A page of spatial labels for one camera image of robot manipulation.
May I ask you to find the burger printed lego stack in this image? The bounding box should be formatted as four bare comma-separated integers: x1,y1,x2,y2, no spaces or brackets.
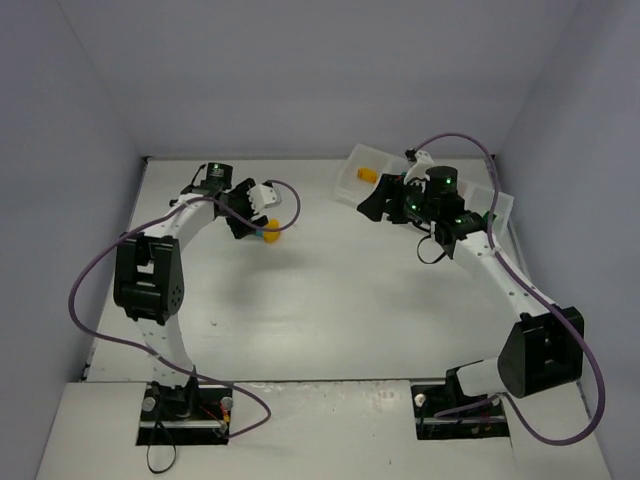
357,168,378,184

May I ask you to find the yellow rounded lego brick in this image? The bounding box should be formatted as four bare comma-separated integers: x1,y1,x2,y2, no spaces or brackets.
262,218,281,244

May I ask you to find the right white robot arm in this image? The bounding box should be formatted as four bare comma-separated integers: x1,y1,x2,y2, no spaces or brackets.
357,166,584,398

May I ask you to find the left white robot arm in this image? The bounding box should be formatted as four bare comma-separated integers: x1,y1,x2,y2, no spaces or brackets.
113,163,280,390

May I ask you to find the clear four-compartment tray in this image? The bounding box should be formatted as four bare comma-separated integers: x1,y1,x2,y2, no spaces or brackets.
334,144,514,257

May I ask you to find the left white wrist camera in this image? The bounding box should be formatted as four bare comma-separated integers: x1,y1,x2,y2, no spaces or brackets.
248,184,282,212

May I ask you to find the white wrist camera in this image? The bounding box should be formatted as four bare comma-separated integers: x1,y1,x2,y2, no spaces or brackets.
248,184,282,212
404,149,435,185

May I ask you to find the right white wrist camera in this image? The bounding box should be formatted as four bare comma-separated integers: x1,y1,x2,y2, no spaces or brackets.
404,149,435,185

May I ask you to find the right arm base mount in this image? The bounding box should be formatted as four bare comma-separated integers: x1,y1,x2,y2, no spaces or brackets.
410,369,510,441

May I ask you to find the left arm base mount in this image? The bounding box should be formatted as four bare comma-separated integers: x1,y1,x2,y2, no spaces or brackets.
136,383,234,446

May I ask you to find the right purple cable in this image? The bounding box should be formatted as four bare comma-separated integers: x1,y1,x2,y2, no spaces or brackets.
414,132,606,445

